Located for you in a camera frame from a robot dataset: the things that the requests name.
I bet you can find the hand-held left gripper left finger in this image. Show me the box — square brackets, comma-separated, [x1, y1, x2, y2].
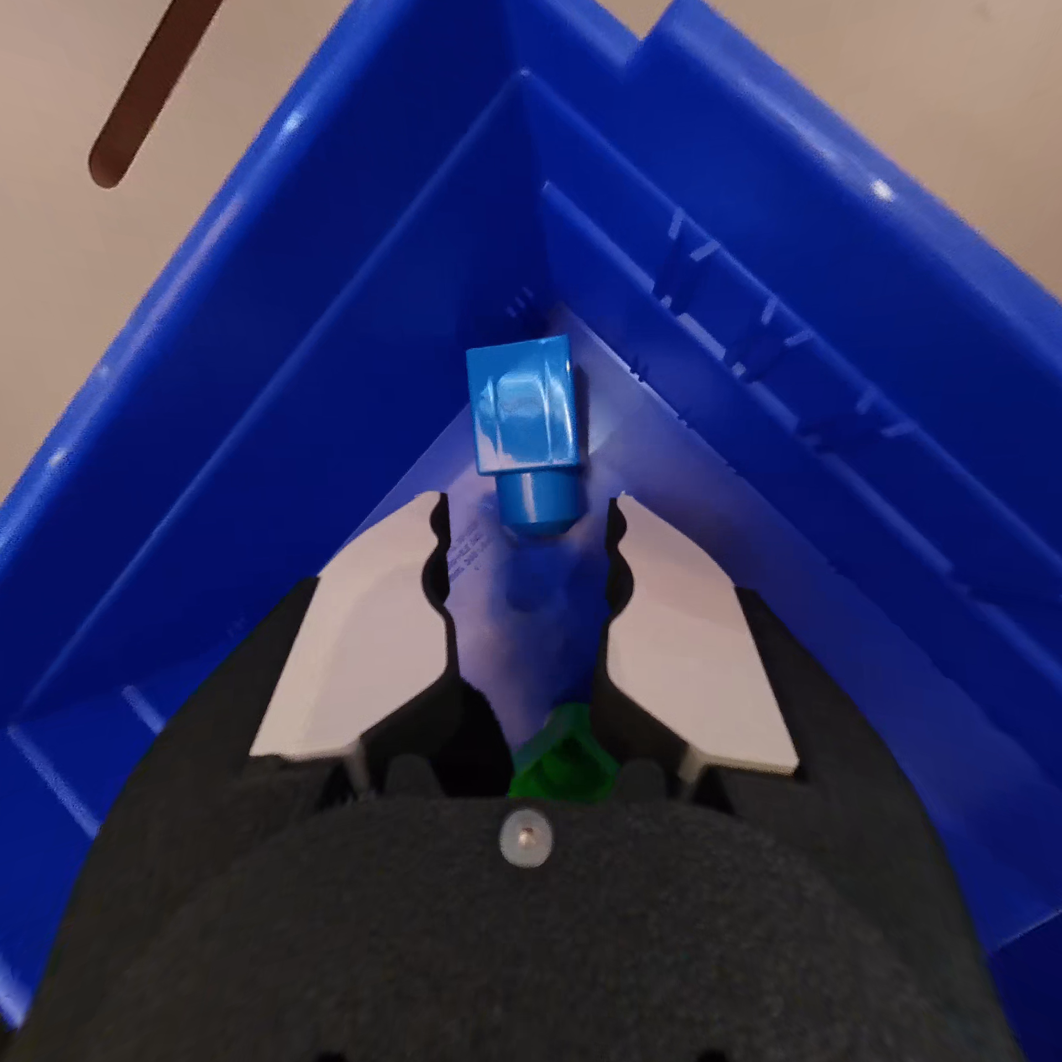
[249, 490, 461, 789]

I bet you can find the small blue mega block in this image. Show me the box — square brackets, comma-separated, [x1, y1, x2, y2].
[465, 334, 589, 536]

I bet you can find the blue plastic bin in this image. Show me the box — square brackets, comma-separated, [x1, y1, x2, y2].
[0, 0, 1062, 1062]

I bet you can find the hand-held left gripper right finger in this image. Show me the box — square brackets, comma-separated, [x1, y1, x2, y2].
[591, 492, 803, 791]

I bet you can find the green mega block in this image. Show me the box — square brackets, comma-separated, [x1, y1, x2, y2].
[508, 704, 619, 804]

